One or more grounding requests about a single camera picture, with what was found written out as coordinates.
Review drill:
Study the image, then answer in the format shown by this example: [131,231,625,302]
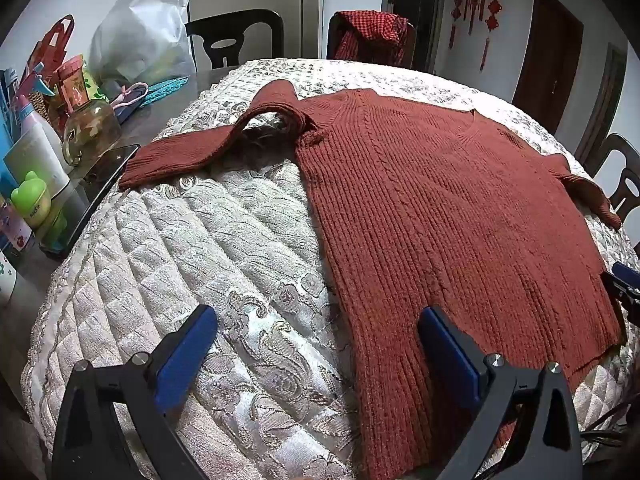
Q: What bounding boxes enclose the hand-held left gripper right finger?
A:
[418,305,583,480]

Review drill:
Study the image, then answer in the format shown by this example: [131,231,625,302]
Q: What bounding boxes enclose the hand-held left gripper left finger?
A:
[51,304,219,480]

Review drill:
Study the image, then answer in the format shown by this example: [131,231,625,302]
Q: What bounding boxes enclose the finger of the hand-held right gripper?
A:
[600,261,640,322]

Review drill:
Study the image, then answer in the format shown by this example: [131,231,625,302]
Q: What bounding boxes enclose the rust red knitted sweater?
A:
[118,80,628,480]

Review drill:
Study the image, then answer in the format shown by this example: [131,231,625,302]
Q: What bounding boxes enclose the cream quilted blanket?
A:
[22,57,640,480]

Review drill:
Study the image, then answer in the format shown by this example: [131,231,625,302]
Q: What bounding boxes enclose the black chair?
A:
[185,9,285,71]
[575,133,640,231]

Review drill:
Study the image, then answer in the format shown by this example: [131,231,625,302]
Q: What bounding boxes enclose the flowered paper cup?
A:
[0,250,18,306]

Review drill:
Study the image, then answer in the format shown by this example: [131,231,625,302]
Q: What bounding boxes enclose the small pink bottle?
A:
[0,200,36,253]

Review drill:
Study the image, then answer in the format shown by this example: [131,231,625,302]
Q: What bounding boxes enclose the green frog bottle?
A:
[10,171,68,241]

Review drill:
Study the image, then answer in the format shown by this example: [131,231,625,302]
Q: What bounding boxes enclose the brown wooden door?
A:
[511,0,585,136]

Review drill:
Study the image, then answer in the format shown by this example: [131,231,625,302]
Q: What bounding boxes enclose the glass jar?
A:
[61,99,123,167]

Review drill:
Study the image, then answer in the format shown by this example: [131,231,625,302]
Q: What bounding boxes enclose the white cylindrical container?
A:
[4,122,71,196]

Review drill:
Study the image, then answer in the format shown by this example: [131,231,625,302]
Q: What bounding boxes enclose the pink trimmed pouch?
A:
[107,81,150,121]

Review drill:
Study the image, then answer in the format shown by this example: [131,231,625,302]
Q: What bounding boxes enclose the teal mesh mat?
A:
[137,76,192,108]

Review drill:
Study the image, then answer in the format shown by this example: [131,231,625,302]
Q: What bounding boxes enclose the white spray bottle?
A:
[12,62,73,171]

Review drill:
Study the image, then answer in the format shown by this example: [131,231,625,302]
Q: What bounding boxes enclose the green floral packet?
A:
[82,70,108,103]

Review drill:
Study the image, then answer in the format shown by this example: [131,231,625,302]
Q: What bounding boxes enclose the woven basket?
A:
[30,77,61,126]

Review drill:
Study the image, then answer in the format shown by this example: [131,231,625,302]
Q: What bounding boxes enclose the pink lidded tumbler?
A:
[57,55,93,111]

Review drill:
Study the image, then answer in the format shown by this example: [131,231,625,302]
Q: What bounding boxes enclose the blue thermos jug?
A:
[0,67,21,196]

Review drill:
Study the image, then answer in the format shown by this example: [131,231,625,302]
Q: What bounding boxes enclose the white plastic bag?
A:
[90,0,197,92]

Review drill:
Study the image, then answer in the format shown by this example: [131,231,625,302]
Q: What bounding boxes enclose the red checked cloth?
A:
[334,10,416,68]

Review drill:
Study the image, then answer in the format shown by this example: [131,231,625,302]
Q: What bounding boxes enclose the dark chair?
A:
[327,10,417,70]

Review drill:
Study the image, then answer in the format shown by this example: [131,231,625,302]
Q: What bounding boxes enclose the red gift bag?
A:
[25,15,76,81]

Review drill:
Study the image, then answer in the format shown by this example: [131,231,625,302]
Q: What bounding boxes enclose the dark glass door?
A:
[387,0,447,73]

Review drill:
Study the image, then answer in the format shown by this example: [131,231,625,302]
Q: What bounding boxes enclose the black cable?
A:
[580,400,636,436]

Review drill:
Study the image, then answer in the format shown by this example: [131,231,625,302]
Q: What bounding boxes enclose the long red knot wall ornament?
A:
[480,0,505,73]

